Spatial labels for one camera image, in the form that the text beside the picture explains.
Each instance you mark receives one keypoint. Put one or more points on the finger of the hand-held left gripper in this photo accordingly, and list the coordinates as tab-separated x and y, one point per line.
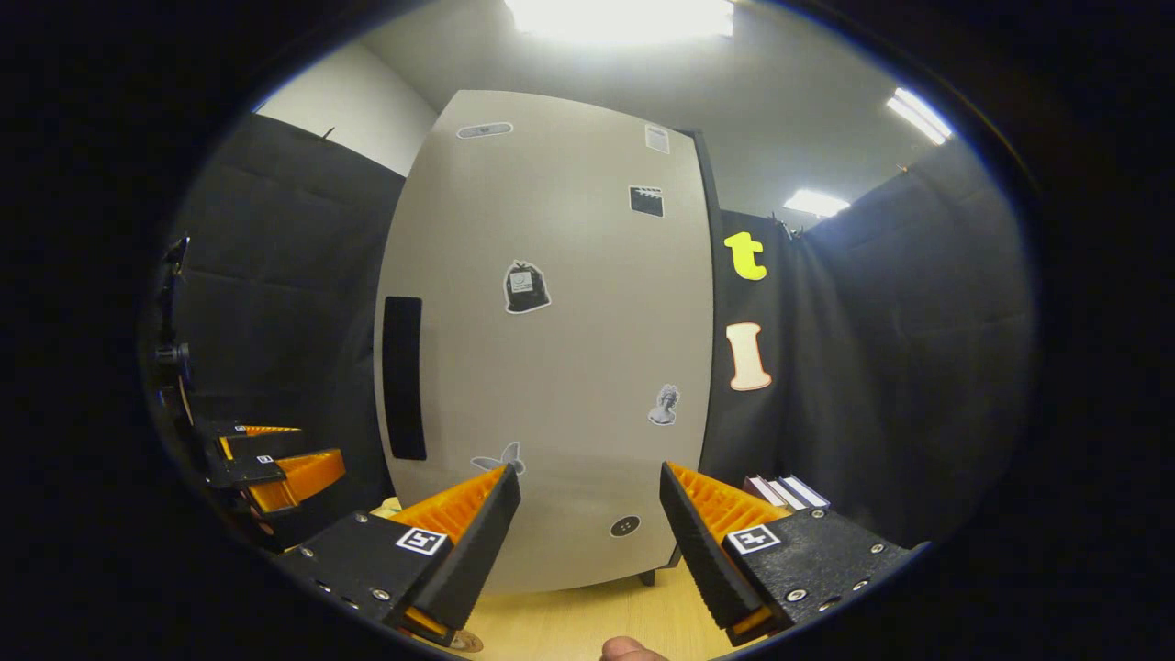
266	445
240	470

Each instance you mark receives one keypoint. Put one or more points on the black backdrop cloth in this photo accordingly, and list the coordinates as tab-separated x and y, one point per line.
900	367

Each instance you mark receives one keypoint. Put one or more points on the long ceiling light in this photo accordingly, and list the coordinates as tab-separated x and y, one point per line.
918	115

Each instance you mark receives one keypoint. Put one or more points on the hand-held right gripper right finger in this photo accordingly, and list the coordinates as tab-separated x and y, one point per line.
702	560

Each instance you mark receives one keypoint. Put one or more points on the small ceiling light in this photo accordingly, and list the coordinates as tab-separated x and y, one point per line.
815	203

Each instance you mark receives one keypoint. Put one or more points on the grey cabinet door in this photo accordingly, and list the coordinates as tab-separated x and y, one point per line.
569	386

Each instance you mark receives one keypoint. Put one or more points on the round tan coaster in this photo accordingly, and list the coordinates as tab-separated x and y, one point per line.
466	641

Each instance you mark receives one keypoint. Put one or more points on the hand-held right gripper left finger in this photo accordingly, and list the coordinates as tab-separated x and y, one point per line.
482	560

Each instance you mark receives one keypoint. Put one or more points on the large ceiling light panel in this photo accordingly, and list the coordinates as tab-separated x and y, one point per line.
624	18

